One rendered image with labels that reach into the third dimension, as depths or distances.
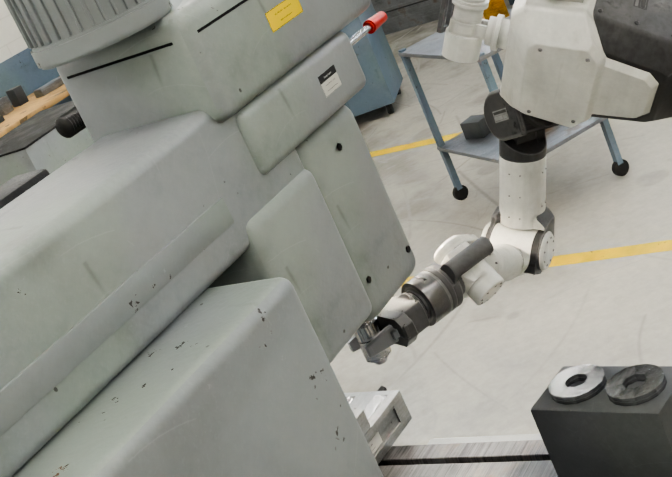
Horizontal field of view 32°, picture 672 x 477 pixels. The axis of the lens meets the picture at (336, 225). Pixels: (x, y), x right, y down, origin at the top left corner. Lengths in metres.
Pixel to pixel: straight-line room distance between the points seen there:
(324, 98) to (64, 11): 0.44
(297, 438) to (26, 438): 0.34
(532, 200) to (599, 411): 0.61
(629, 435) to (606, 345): 2.47
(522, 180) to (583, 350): 2.08
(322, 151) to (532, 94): 0.43
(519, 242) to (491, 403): 1.94
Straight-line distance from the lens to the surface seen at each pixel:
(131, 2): 1.57
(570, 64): 1.97
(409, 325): 1.98
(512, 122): 2.20
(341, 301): 1.75
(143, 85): 1.65
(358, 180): 1.86
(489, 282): 2.07
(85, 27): 1.56
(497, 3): 5.63
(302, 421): 1.48
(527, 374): 4.28
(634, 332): 4.30
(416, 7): 10.42
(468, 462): 2.20
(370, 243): 1.87
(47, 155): 6.35
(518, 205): 2.30
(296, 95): 1.74
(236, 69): 1.63
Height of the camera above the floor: 2.06
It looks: 19 degrees down
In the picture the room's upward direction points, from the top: 24 degrees counter-clockwise
